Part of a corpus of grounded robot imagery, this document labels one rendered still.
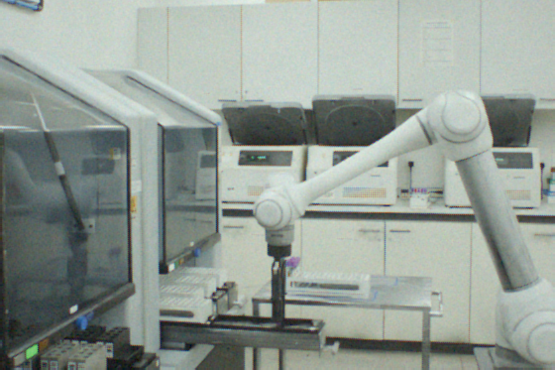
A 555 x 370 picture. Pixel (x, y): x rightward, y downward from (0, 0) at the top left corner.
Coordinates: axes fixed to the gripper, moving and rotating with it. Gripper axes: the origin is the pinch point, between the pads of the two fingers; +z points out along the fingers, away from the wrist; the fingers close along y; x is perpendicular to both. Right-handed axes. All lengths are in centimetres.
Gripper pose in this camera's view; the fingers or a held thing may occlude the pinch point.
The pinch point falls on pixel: (277, 308)
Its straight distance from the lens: 220.2
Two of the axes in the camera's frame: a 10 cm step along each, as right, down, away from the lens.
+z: -0.1, 10.0, 0.6
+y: -1.9, 0.5, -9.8
